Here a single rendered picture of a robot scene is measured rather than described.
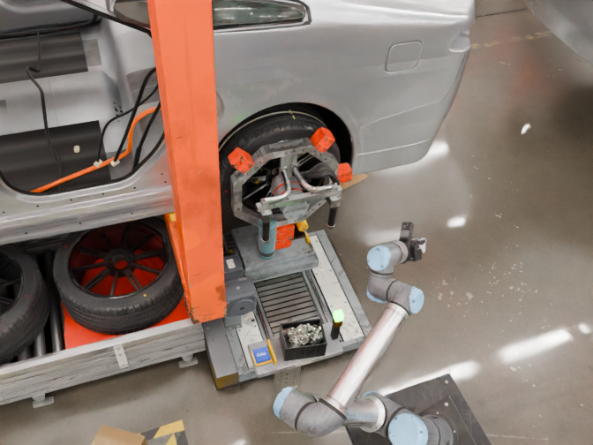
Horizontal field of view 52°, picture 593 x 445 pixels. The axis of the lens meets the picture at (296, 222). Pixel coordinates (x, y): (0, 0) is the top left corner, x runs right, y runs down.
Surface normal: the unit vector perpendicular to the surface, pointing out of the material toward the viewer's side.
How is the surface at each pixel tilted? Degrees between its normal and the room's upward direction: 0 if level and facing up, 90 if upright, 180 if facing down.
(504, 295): 0
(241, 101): 90
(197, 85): 90
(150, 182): 90
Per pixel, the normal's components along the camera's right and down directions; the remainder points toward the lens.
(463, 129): 0.06, -0.66
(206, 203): 0.33, 0.72
